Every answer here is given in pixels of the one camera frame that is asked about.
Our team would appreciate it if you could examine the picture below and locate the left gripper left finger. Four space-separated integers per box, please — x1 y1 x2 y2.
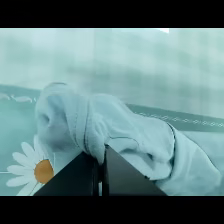
33 150 100 197

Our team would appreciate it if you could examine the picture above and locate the white shirt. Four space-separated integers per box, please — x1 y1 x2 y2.
34 81 224 197

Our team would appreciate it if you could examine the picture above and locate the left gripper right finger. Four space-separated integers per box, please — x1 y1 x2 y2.
101 143 168 197

